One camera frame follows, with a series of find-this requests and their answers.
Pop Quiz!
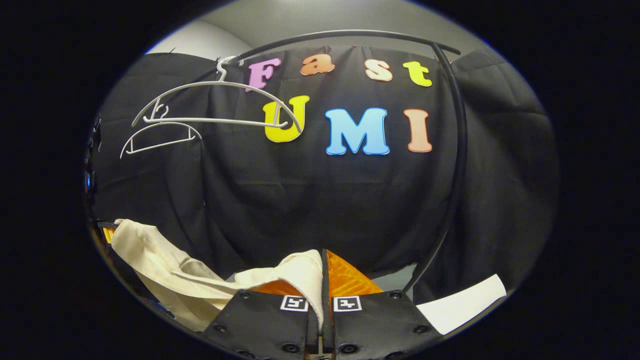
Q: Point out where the cream collared shirt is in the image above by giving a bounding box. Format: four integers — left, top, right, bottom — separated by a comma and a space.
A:
110, 218, 326, 333

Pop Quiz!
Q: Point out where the black metal clothes rack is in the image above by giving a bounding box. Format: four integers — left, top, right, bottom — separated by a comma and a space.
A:
192, 29, 468, 296

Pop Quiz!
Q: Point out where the white plastic hanger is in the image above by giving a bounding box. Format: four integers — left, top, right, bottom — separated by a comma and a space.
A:
120, 104, 203, 160
131, 56, 304, 135

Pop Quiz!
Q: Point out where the white paper sheet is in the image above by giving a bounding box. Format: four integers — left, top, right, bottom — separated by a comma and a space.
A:
416, 273, 507, 336

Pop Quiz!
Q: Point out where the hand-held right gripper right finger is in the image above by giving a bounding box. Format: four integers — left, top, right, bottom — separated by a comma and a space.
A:
320, 248, 445, 360

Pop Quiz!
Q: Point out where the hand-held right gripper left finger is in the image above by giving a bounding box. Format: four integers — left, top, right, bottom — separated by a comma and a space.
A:
201, 279, 322, 360

